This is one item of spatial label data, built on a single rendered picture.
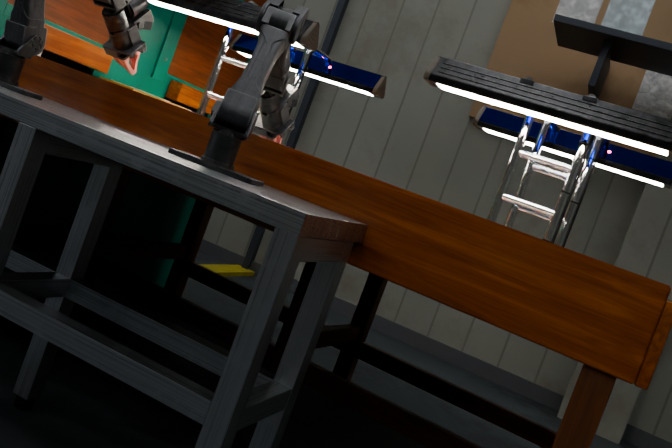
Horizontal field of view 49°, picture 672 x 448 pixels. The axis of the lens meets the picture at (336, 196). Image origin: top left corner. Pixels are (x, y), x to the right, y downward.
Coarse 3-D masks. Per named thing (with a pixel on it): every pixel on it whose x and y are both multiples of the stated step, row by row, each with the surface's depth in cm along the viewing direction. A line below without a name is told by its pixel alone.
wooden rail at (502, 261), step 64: (128, 128) 178; (192, 128) 171; (320, 192) 157; (384, 192) 151; (384, 256) 149; (448, 256) 144; (512, 256) 139; (576, 256) 135; (512, 320) 138; (576, 320) 134; (640, 320) 130
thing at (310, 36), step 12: (156, 0) 217; (168, 0) 215; (180, 0) 213; (192, 0) 212; (204, 0) 211; (216, 0) 211; (228, 0) 210; (204, 12) 209; (216, 12) 208; (228, 12) 206; (240, 12) 206; (252, 12) 205; (240, 24) 204; (252, 24) 202; (312, 24) 198; (300, 36) 196; (312, 36) 198; (312, 48) 200
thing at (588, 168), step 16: (544, 128) 211; (560, 128) 225; (592, 144) 205; (608, 144) 218; (528, 160) 212; (592, 160) 205; (528, 176) 211; (560, 176) 208; (576, 192) 205; (512, 208) 212; (576, 208) 206; (512, 224) 212; (560, 240) 205
